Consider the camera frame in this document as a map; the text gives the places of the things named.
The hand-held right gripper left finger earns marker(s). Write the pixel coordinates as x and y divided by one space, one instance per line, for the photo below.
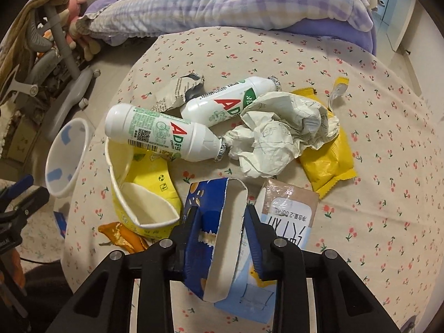
192 222

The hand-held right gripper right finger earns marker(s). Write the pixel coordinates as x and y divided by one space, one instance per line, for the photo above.
256 237

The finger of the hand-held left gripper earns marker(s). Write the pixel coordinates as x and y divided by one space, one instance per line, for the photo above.
32 199
21 182

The blue cardboard carton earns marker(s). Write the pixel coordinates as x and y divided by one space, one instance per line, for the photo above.
204 215

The white bin with blue patches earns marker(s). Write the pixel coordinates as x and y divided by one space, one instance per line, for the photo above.
62 161

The yellow paper cup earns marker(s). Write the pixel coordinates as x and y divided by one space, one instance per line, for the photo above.
145 201

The orange foil wrapper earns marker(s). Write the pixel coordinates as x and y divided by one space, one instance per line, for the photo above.
121 237

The white paper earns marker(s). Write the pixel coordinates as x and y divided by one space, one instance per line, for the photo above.
277 131

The black blue clamp tool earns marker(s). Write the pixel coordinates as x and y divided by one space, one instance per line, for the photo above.
38 236

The small blue packet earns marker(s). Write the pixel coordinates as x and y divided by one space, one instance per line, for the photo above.
61 224

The cardboard box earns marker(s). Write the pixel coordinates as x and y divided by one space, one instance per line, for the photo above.
20 142

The pale blue milk carton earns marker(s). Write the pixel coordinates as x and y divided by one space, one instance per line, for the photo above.
291 211

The white plastic drink bottle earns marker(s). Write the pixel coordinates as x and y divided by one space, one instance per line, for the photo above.
222 105
152 130

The yellow snack packet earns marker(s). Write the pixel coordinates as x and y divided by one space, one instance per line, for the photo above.
329 166

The grey wheeled chair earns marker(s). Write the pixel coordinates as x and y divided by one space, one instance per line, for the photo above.
57 73

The cherry print bed sheet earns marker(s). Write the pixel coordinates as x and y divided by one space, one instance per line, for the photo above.
374 187

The torn grey wrapper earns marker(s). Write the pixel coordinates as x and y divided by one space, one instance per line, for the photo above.
175 92

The brown fuzzy cloth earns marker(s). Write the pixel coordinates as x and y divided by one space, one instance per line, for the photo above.
20 31

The small yellow white wrapper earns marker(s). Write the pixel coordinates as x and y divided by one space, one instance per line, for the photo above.
338 88

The pink plush toy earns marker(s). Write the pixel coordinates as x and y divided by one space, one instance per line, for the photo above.
78 14

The purple blanket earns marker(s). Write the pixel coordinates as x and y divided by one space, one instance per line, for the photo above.
333 33

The purple plaid quilt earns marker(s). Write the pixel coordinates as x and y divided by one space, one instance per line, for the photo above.
222 3

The pale wardrobe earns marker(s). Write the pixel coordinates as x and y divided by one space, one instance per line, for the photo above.
399 31

